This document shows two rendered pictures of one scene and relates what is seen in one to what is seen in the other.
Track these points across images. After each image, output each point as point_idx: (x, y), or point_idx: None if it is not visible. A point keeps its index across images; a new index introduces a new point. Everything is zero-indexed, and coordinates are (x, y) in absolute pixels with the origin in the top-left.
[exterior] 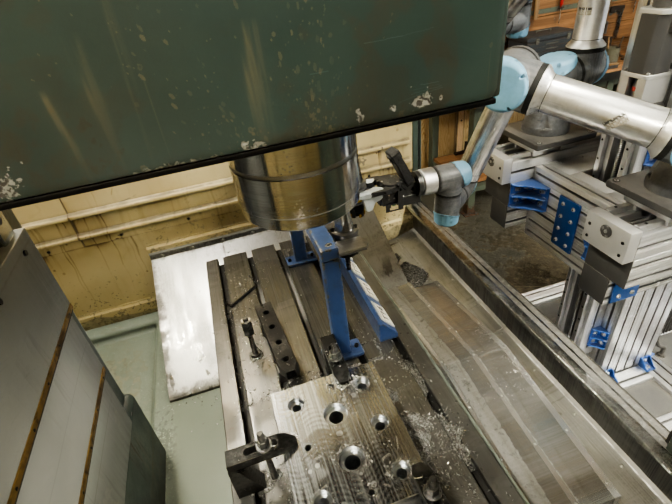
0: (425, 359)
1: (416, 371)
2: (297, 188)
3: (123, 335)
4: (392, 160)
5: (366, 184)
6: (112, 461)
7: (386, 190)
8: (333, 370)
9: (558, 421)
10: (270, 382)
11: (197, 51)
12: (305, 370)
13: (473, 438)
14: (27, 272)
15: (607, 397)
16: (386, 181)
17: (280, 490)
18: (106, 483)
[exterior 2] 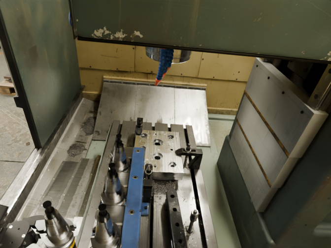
0: (97, 187)
1: (105, 185)
2: None
3: None
4: (6, 212)
5: (39, 245)
6: (250, 174)
7: (37, 215)
8: (151, 167)
9: (52, 181)
10: (182, 206)
11: None
12: (161, 206)
13: (107, 152)
14: (295, 114)
15: (33, 166)
16: (20, 232)
17: (182, 162)
18: (248, 164)
